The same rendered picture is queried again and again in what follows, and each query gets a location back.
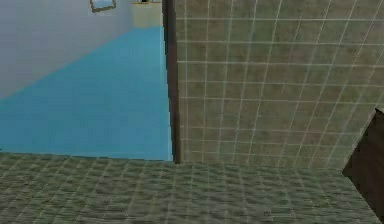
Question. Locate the dark brown wooden cabinet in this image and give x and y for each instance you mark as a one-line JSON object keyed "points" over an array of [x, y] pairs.
{"points": [[368, 166]]}

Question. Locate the dark brown door frame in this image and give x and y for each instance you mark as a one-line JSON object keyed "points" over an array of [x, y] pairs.
{"points": [[172, 83]]}

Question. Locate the framed wall picture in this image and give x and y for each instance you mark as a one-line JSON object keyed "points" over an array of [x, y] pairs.
{"points": [[102, 4]]}

